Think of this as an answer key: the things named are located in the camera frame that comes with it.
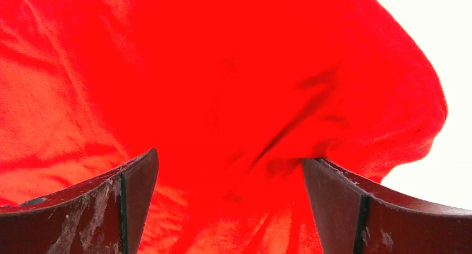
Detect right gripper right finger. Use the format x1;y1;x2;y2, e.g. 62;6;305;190
303;158;471;254

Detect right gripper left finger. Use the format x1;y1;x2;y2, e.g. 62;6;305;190
1;149;159;254

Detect red t shirt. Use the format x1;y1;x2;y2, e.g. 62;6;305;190
1;0;448;253

